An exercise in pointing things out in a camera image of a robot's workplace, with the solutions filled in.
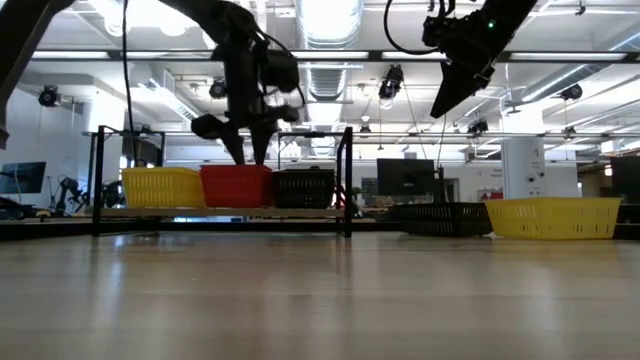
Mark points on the dark computer monitor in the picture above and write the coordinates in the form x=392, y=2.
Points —
x=405, y=177
x=22, y=177

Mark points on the wooden shelf with black frame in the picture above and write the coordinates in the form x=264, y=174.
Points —
x=225, y=213

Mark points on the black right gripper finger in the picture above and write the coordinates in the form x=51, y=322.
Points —
x=455, y=87
x=486, y=75

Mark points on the dark background cabinet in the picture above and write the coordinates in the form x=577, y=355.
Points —
x=627, y=180

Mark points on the red wall sign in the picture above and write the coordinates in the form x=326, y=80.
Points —
x=490, y=195

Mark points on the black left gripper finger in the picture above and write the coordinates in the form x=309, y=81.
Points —
x=260, y=145
x=232, y=142

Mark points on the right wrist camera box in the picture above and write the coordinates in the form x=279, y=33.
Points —
x=436, y=31

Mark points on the white building pillar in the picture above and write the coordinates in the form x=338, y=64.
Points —
x=522, y=160

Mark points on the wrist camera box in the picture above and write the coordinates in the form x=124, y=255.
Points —
x=280, y=70
x=436, y=31

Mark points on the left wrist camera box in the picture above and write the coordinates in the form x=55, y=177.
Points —
x=280, y=70

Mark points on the black background robot arm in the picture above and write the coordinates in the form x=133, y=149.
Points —
x=112, y=195
x=67, y=187

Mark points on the silver ventilation duct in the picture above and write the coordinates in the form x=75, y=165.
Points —
x=327, y=30

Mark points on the small black ceiling hook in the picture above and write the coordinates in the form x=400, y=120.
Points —
x=580, y=10

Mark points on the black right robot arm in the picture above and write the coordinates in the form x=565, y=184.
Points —
x=515, y=15

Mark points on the black ceiling spotlight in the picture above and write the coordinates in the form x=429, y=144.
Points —
x=48, y=96
x=478, y=126
x=571, y=92
x=392, y=80
x=218, y=90

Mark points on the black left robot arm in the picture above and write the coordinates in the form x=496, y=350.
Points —
x=25, y=40

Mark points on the yellow slotted plastic basket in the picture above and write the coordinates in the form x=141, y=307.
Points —
x=550, y=220
x=162, y=190

